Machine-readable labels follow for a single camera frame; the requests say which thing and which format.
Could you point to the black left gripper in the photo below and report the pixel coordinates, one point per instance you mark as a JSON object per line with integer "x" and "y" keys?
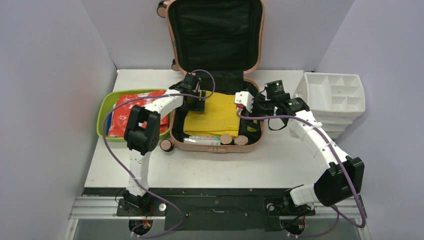
{"x": 199, "y": 106}

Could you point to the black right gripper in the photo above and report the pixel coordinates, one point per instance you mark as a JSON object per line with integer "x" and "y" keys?
{"x": 255, "y": 110}

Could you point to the yellow box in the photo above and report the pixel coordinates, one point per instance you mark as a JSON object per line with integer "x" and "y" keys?
{"x": 218, "y": 118}

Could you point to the pink hard-shell suitcase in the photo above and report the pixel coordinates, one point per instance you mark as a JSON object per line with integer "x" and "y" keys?
{"x": 222, "y": 39}

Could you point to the white plastic drawer organizer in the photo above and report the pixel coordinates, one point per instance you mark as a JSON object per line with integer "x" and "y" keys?
{"x": 335, "y": 100}

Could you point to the red snack bag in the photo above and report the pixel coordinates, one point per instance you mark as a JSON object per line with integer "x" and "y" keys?
{"x": 120, "y": 116}

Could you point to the green plastic tray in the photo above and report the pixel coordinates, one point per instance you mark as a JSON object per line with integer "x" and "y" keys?
{"x": 102, "y": 115}

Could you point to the blue towel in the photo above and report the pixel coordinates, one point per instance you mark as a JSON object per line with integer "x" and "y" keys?
{"x": 108, "y": 123}

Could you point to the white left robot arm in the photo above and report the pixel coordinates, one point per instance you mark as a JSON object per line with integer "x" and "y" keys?
{"x": 142, "y": 134}

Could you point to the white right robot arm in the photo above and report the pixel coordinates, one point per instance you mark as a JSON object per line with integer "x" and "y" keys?
{"x": 342, "y": 175}

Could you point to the small green bottle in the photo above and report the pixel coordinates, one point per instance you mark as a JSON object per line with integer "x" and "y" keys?
{"x": 252, "y": 126}

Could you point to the white toothpaste box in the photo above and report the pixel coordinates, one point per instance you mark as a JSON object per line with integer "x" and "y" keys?
{"x": 202, "y": 140}

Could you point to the octagonal pink jar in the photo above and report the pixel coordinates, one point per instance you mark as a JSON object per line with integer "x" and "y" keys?
{"x": 241, "y": 140}

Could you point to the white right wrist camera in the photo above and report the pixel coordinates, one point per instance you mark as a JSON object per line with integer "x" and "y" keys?
{"x": 245, "y": 99}

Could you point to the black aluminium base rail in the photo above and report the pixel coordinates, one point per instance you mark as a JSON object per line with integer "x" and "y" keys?
{"x": 199, "y": 209}

